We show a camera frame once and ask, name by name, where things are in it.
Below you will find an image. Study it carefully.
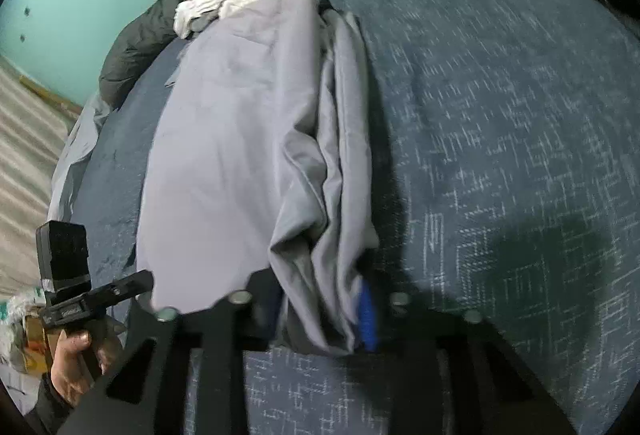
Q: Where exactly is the grey zip jacket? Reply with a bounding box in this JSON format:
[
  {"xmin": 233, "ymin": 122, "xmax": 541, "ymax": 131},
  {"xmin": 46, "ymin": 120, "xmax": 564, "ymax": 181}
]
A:
[{"xmin": 137, "ymin": 0, "xmax": 378, "ymax": 356}]

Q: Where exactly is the person's left hand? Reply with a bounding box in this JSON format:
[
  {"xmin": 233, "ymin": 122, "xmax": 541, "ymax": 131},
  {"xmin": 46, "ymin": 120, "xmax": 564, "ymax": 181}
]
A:
[{"xmin": 50, "ymin": 318, "xmax": 125, "ymax": 407}]

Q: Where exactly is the beige striped curtain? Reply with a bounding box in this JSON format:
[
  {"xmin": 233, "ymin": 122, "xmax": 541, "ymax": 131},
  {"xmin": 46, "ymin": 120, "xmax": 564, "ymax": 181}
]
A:
[{"xmin": 0, "ymin": 60, "xmax": 77, "ymax": 299}]

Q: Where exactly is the cardboard box on floor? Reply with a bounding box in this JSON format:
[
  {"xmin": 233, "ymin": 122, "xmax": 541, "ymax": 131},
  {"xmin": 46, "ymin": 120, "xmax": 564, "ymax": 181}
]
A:
[{"xmin": 23, "ymin": 313, "xmax": 61, "ymax": 377}]

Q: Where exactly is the light grey bed sheet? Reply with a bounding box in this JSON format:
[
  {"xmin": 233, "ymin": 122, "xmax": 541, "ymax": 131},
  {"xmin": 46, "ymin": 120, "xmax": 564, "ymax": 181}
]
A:
[{"xmin": 47, "ymin": 92, "xmax": 112, "ymax": 221}]

